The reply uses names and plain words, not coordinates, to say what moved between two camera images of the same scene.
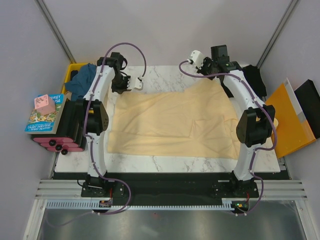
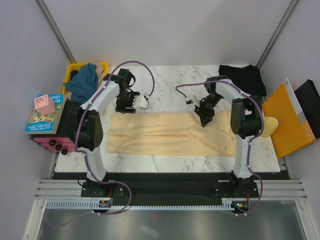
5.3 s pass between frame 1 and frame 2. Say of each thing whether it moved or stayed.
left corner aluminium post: stayed
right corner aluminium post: stayed
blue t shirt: stayed
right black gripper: moved
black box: stayed
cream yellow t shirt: moved
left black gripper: moved
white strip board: stayed
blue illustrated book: stayed
